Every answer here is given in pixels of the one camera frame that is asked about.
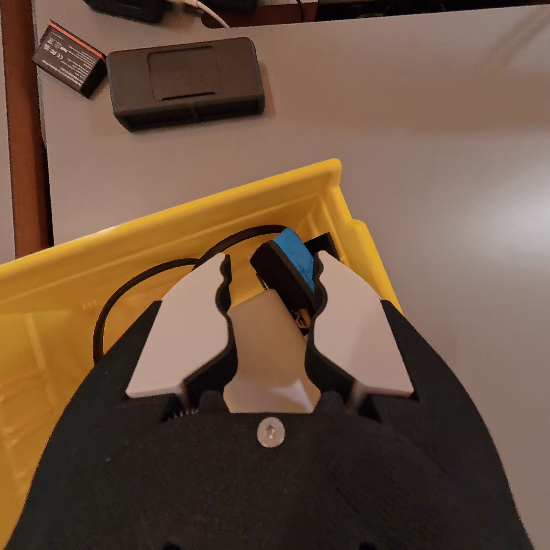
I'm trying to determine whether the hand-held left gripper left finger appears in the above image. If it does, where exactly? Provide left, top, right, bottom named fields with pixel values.
left=125, top=253, right=239, bottom=398

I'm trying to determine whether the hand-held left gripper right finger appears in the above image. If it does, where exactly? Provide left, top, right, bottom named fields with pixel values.
left=304, top=251, right=415, bottom=399

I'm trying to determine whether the white plastic container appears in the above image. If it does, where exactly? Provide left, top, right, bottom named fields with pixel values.
left=223, top=289, right=322, bottom=414

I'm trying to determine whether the yellow plastic bin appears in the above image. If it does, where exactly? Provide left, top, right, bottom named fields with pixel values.
left=0, top=158, right=403, bottom=550

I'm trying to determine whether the black eraser blue felt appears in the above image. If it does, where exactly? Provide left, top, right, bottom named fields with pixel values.
left=249, top=228, right=328, bottom=316

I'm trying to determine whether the black rectangular case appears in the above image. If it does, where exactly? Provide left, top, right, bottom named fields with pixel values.
left=106, top=37, right=266, bottom=132

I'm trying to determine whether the black battery pack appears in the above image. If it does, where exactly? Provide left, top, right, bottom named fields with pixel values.
left=31, top=20, right=107, bottom=99

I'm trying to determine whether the black battery charger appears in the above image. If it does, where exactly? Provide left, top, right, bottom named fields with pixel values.
left=82, top=0, right=167, bottom=24

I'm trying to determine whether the black thick cable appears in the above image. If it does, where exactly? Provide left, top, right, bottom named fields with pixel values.
left=92, top=223, right=289, bottom=367

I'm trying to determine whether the white charger cable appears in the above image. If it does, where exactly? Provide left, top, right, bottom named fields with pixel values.
left=172, top=0, right=231, bottom=29

